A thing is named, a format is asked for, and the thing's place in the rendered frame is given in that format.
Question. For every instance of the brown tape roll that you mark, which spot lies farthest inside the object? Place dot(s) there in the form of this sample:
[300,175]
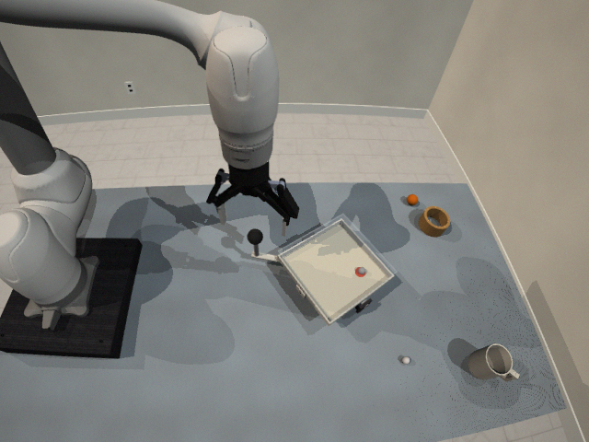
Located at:
[440,215]

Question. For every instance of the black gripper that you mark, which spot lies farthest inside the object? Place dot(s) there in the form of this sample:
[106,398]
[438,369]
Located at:
[245,183]

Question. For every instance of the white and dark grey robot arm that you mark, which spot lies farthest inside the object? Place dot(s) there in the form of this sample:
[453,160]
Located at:
[38,248]

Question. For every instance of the grey mug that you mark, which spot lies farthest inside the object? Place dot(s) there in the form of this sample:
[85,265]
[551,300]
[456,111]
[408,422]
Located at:
[500,361]

